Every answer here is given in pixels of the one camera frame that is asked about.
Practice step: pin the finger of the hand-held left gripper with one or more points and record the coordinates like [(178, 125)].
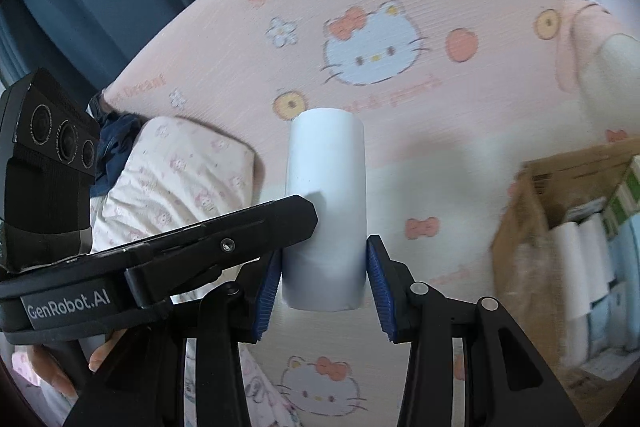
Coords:
[(240, 237)]

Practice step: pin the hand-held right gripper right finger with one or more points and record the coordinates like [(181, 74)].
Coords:
[(379, 292)]

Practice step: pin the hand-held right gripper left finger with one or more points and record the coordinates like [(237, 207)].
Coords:
[(267, 297)]

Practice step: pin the white paper roll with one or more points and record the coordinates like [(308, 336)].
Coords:
[(597, 247), (325, 167), (570, 257)]

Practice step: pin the brown cardboard box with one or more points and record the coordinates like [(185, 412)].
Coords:
[(525, 227)]

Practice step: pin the person's left hand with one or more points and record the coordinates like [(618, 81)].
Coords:
[(102, 357)]

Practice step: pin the white pink-print sheet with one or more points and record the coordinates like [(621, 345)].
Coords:
[(260, 387)]

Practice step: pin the dark blue cloth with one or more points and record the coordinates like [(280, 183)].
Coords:
[(117, 142)]

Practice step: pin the white pink-print pillow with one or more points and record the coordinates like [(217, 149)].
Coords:
[(175, 172)]

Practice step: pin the pink cartoon cat printed blanket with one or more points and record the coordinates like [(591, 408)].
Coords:
[(400, 117)]

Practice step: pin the light blue tissue pack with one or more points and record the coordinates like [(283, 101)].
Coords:
[(627, 257), (615, 317)]

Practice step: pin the green and white carton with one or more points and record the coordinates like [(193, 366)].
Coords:
[(627, 197)]

